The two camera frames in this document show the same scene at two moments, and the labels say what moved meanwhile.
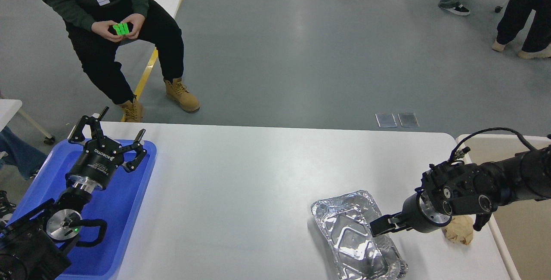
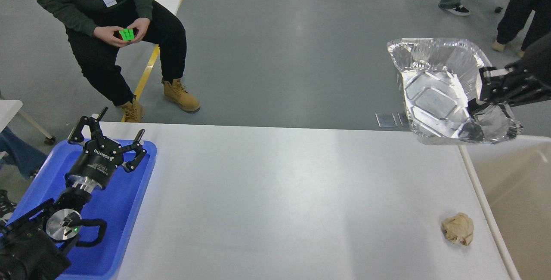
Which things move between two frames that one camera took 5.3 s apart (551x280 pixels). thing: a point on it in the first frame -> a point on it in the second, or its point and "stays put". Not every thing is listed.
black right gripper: (420, 213) -> (526, 81)
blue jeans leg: (27, 157) stays put
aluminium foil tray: (344, 223) -> (440, 77)
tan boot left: (133, 113) stays put
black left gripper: (96, 165) stays put
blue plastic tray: (119, 205) stays put
